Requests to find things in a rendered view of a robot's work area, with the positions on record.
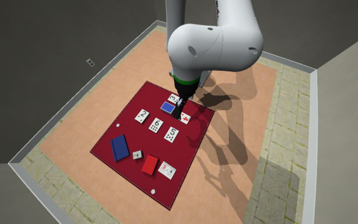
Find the blue notebook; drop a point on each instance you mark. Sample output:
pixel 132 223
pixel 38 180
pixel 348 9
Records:
pixel 119 147

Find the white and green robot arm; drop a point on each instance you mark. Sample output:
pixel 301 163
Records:
pixel 195 48

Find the blue-backed playing card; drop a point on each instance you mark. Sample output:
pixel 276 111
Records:
pixel 167 107

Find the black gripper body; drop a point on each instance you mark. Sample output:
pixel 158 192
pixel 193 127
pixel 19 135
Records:
pixel 184 96

